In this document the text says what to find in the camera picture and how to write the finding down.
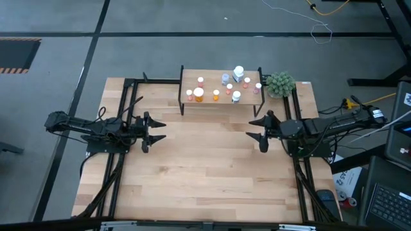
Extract black furniture foot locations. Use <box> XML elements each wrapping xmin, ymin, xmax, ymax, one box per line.
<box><xmin>0</xmin><ymin>141</ymin><xmax>25</xmax><ymax>155</ymax></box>

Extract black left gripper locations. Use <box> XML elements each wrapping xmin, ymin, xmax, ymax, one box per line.
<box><xmin>133</xmin><ymin>110</ymin><xmax>167</xmax><ymax>154</ymax></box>

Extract black hazard striped floor mat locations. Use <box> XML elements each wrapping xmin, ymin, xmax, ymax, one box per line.
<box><xmin>0</xmin><ymin>37</ymin><xmax>42</xmax><ymax>75</ymax></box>

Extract large orange pill vial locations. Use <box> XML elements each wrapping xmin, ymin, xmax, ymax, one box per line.
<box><xmin>193</xmin><ymin>87</ymin><xmax>205</xmax><ymax>103</ymax></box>

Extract yellow cord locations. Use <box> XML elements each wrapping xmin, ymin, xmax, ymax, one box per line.
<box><xmin>342</xmin><ymin>92</ymin><xmax>398</xmax><ymax>110</ymax></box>
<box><xmin>304</xmin><ymin>0</ymin><xmax>351</xmax><ymax>17</ymax></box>

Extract white rod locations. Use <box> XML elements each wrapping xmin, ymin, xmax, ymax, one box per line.
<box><xmin>348</xmin><ymin>110</ymin><xmax>411</xmax><ymax>145</ymax></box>

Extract potted green succulent plant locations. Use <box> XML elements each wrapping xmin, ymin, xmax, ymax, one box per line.
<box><xmin>265</xmin><ymin>71</ymin><xmax>297</xmax><ymax>99</ymax></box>

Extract large white supplement bottle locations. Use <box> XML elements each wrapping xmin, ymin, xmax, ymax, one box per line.
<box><xmin>232</xmin><ymin>65</ymin><xmax>245</xmax><ymax>83</ymax></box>

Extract red soda can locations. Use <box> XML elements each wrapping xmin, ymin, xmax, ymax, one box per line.
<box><xmin>337</xmin><ymin>191</ymin><xmax>358</xmax><ymax>210</ymax></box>

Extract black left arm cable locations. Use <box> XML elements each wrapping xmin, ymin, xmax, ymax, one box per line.
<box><xmin>92</xmin><ymin>95</ymin><xmax>144</xmax><ymax>142</ymax></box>

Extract wooden shelf black legs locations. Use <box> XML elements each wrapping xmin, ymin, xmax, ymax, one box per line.
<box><xmin>178</xmin><ymin>65</ymin><xmax>266</xmax><ymax>118</ymax></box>

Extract black laptop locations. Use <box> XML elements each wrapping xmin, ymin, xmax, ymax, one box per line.
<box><xmin>358</xmin><ymin>155</ymin><xmax>411</xmax><ymax>231</ymax></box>

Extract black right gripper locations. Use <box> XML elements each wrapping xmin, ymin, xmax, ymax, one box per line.
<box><xmin>245</xmin><ymin>109</ymin><xmax>304</xmax><ymax>154</ymax></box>

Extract black computer case with sticker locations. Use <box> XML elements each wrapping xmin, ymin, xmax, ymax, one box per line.
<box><xmin>384</xmin><ymin>80</ymin><xmax>411</xmax><ymax>170</ymax></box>

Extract black handheld device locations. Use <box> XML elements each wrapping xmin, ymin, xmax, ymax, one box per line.
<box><xmin>316</xmin><ymin>189</ymin><xmax>342</xmax><ymax>221</ymax></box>

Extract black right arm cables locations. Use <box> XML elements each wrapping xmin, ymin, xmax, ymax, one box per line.
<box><xmin>317</xmin><ymin>105</ymin><xmax>391</xmax><ymax>164</ymax></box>

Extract white cardboard box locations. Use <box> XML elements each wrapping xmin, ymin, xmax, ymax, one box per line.
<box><xmin>332</xmin><ymin>155</ymin><xmax>363</xmax><ymax>197</ymax></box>

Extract thin white cable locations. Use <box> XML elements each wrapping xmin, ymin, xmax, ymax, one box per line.
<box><xmin>260</xmin><ymin>0</ymin><xmax>334</xmax><ymax>45</ymax></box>

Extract black desk frame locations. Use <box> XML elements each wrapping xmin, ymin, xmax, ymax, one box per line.
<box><xmin>320</xmin><ymin>0</ymin><xmax>411</xmax><ymax>88</ymax></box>

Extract black metal rig frame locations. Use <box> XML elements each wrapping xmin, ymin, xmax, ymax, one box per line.
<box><xmin>72</xmin><ymin>72</ymin><xmax>343</xmax><ymax>231</ymax></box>

